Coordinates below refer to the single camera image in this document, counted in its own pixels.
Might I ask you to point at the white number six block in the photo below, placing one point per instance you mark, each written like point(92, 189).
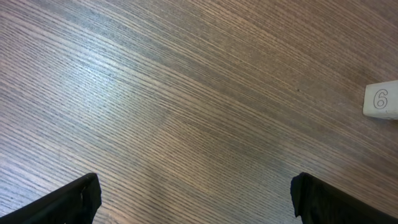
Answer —
point(380, 100)

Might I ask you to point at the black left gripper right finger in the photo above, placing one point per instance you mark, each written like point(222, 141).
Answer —
point(317, 202)

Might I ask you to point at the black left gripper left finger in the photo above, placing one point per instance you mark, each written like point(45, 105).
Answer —
point(76, 202)

